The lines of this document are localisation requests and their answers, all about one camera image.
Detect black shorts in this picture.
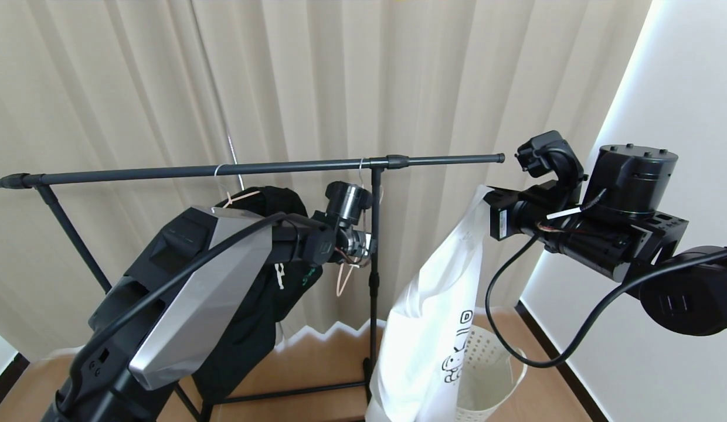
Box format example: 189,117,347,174
191,186,324,405

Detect black clothes rack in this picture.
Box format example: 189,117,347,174
0,154,506,422

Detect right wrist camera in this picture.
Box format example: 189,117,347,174
515,130,588,189

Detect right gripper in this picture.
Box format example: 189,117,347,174
484,186,584,241

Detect pink clothes hanger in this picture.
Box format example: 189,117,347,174
222,165,262,209
336,158,385,297

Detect white laundry basket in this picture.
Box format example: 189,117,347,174
454,325,528,422

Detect white printed garment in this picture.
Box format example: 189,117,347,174
365,185,494,422

